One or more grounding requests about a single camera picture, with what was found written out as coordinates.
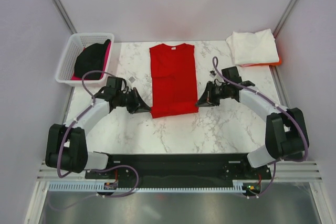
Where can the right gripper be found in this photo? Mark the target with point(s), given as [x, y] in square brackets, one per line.
[209, 94]

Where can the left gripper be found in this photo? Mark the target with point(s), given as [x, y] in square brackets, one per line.
[142, 106]

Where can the red t-shirt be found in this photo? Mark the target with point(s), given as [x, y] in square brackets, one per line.
[174, 83]

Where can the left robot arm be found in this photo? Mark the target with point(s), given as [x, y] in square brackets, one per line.
[67, 150]

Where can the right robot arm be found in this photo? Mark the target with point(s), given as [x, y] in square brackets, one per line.
[285, 134]

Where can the pink t-shirt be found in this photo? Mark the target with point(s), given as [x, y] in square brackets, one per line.
[106, 56]

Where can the black t-shirt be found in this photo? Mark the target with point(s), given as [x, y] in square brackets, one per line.
[90, 61]

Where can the folded white t-shirt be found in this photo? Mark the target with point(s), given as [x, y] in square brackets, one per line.
[258, 47]

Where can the folded orange t-shirt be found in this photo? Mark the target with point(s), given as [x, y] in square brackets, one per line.
[279, 62]

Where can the white plastic basket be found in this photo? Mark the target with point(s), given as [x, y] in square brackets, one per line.
[75, 45]

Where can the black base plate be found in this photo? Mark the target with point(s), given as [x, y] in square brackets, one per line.
[180, 170]

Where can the white slotted cable duct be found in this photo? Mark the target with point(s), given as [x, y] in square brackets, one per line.
[105, 187]

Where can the aluminium rail frame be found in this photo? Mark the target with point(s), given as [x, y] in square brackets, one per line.
[282, 171]

